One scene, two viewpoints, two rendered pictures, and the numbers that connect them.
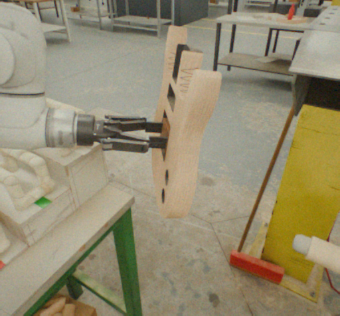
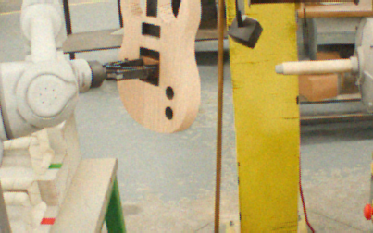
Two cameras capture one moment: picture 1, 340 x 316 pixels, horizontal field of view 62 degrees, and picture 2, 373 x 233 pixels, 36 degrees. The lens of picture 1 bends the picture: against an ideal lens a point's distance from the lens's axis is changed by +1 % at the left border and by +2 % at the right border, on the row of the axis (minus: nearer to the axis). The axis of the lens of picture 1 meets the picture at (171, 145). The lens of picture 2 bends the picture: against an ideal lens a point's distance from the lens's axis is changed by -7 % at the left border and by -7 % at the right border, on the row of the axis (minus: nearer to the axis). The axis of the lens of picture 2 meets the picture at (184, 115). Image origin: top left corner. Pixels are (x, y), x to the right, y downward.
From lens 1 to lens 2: 1.16 m
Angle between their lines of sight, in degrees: 26
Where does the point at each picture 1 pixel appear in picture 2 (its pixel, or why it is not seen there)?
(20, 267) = (67, 218)
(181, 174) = (189, 75)
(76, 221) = (80, 186)
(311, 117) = (241, 49)
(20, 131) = not seen: hidden behind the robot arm
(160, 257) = not seen: outside the picture
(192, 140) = (188, 48)
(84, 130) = (97, 69)
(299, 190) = (257, 137)
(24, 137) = not seen: hidden behind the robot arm
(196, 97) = (190, 13)
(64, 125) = (84, 67)
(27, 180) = (19, 161)
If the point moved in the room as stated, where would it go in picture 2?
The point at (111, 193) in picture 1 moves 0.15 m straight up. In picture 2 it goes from (92, 163) to (84, 117)
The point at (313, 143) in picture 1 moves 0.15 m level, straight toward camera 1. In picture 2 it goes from (253, 77) to (255, 90)
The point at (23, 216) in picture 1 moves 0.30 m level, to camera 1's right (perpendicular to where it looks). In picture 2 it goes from (49, 176) to (148, 146)
